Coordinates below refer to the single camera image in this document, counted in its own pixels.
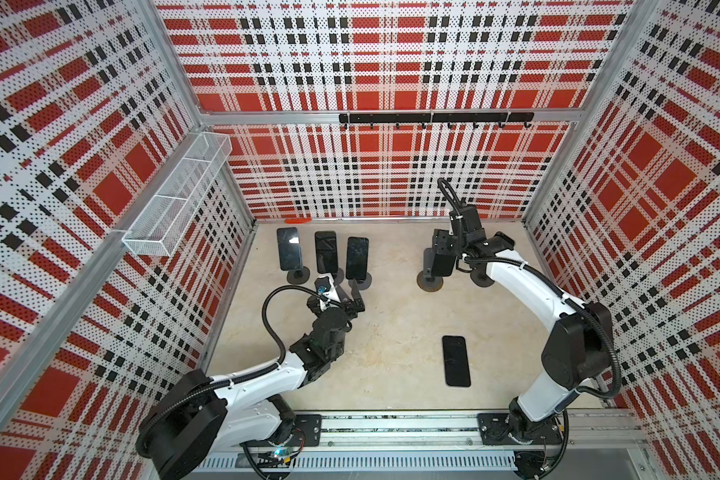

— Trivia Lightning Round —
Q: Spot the stand far left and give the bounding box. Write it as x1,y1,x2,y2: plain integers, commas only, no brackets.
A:
286,266,310,285

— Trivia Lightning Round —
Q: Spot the far right phone stand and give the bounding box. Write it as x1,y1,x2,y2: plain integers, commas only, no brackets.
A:
470,265,494,288

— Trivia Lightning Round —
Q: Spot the brown base phone stand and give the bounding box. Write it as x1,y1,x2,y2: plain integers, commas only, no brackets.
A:
416,270,444,293

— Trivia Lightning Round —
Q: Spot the red marker at wall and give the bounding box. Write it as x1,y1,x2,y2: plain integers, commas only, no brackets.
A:
284,217,312,225

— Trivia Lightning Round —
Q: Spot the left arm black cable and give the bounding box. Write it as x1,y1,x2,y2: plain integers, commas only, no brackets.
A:
134,284,331,457

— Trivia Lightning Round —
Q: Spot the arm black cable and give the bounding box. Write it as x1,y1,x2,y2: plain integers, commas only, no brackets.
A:
436,177,623,402
134,284,331,457

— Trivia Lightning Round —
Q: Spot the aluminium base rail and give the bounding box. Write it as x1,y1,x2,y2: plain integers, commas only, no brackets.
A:
149,410,655,480

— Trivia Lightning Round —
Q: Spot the black hook rail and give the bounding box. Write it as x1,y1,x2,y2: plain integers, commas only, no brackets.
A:
338,112,535,126

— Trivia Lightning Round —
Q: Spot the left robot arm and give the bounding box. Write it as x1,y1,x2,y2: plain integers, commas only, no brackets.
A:
135,274,370,479

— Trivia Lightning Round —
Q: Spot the black phone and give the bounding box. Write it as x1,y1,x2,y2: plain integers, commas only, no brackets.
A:
345,237,369,282
423,248,456,278
442,335,471,388
314,231,340,275
276,227,303,271

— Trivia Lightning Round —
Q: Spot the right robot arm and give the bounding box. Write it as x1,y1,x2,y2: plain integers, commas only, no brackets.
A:
417,203,622,444

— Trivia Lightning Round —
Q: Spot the white wire mesh basket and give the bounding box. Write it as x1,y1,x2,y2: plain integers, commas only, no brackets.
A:
123,132,231,257

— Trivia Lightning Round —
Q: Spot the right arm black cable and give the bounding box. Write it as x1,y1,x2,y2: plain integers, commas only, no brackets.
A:
436,177,623,402

